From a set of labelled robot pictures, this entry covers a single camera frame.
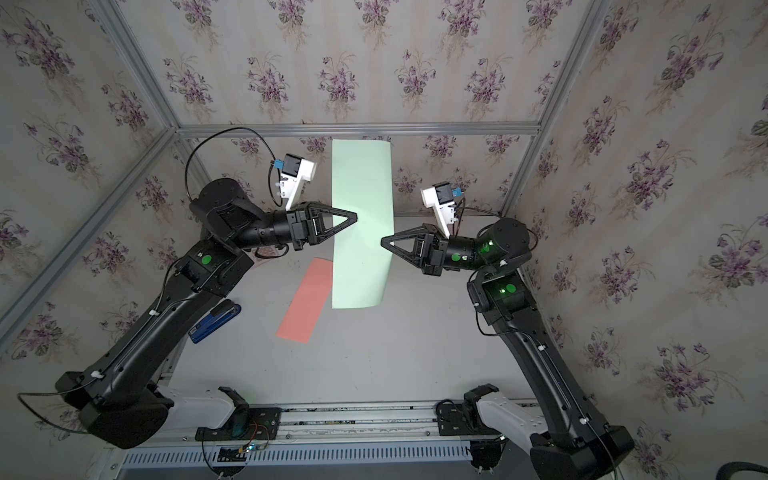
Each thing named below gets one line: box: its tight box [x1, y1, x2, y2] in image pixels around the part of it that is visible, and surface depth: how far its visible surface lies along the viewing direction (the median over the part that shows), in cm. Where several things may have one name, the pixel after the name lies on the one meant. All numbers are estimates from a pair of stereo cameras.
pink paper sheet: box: [276, 258, 333, 344], surface depth 96 cm
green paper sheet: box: [332, 140, 394, 309], surface depth 50 cm
